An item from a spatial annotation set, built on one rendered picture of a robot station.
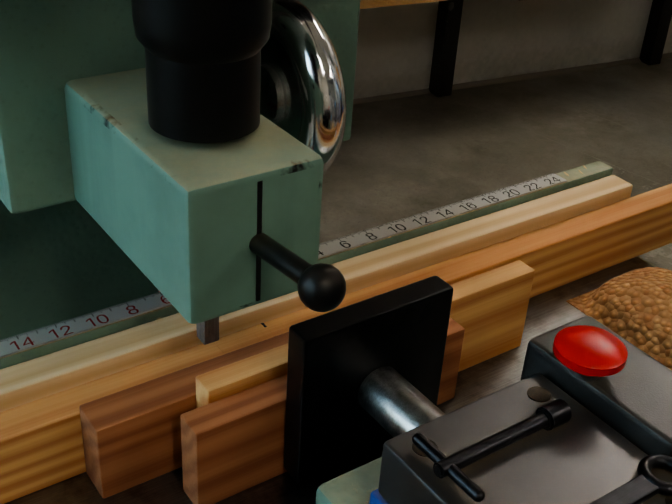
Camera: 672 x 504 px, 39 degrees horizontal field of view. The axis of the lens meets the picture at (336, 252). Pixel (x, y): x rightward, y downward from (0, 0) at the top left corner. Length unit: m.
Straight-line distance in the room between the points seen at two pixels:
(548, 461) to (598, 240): 0.32
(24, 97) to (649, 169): 2.73
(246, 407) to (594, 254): 0.31
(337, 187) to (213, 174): 2.33
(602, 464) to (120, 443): 0.23
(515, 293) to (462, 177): 2.29
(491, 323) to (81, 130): 0.26
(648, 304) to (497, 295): 0.12
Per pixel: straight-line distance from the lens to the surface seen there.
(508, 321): 0.59
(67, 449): 0.50
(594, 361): 0.40
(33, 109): 0.51
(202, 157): 0.42
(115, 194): 0.47
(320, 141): 0.58
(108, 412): 0.47
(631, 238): 0.71
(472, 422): 0.39
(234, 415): 0.46
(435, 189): 2.77
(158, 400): 0.48
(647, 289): 0.65
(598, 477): 0.38
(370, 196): 2.69
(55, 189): 0.53
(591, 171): 0.72
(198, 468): 0.47
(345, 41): 0.67
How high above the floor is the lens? 1.25
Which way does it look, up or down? 31 degrees down
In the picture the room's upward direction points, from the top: 4 degrees clockwise
